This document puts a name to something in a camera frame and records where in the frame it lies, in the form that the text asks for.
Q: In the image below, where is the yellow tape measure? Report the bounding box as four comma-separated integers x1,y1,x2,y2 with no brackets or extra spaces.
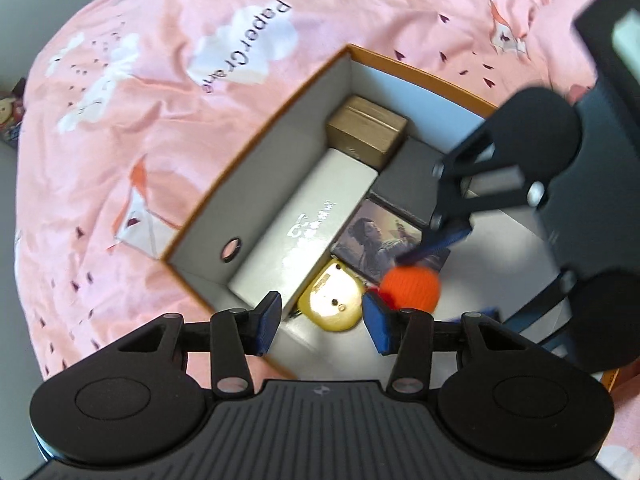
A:
297,257,367,333

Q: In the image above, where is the long beige box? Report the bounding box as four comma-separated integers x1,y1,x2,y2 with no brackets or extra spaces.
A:
227,149,379,321

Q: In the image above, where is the portrait photo card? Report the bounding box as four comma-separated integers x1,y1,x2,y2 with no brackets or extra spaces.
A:
330,197,451,286

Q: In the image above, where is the black box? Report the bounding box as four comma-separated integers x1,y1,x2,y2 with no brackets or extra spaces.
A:
372,137,473,228

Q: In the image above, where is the small brown box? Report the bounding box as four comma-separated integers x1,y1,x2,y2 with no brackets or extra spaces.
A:
327,95,408,168

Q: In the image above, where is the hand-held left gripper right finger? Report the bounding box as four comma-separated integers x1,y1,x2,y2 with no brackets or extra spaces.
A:
362,291,551,396

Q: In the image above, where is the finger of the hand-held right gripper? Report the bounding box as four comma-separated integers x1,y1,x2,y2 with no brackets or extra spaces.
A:
482,270,581,335
395,125,548,267

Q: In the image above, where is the cartoon doll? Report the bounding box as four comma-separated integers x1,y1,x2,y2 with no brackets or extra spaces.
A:
0,77,28,150

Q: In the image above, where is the pink cloud print blanket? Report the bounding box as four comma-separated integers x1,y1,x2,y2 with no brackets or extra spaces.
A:
12,0,640,480

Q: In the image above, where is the orange cardboard box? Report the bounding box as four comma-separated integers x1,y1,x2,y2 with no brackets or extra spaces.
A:
161,44,621,391

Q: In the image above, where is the orange crochet ball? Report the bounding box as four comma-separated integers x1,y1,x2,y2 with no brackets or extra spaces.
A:
367,266,442,313

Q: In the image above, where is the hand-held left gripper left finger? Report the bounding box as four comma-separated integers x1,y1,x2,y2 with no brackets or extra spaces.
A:
107,290,282,399

